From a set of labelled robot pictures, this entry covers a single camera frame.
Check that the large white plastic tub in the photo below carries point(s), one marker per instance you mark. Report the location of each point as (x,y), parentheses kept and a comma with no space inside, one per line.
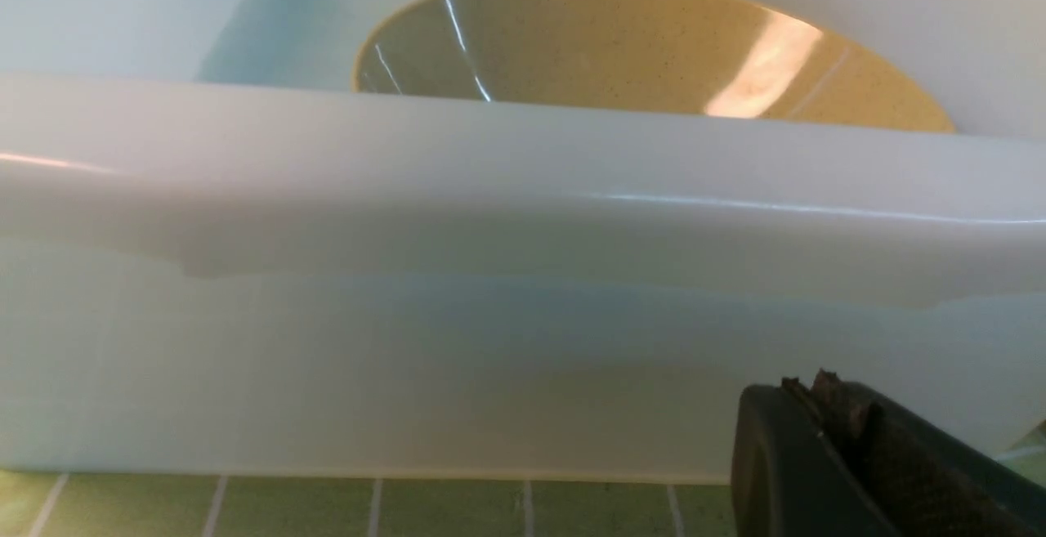
(218,259)

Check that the yellow bowl in tub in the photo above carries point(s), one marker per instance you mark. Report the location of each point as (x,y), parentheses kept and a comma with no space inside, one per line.
(736,59)

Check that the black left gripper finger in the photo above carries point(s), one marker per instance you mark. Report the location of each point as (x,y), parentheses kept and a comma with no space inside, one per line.
(841,459)

